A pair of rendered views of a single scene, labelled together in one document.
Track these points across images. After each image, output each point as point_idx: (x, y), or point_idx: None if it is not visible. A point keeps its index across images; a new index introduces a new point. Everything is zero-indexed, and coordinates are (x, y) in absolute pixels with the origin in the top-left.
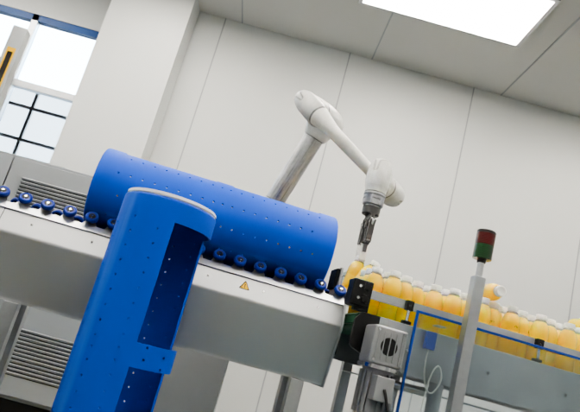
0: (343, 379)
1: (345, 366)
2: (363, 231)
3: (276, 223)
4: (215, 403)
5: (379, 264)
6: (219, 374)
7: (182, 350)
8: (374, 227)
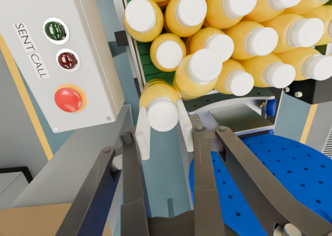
0: (125, 48)
1: (122, 49)
2: (149, 208)
3: None
4: (120, 130)
5: (217, 54)
6: (116, 144)
7: (120, 176)
8: (278, 181)
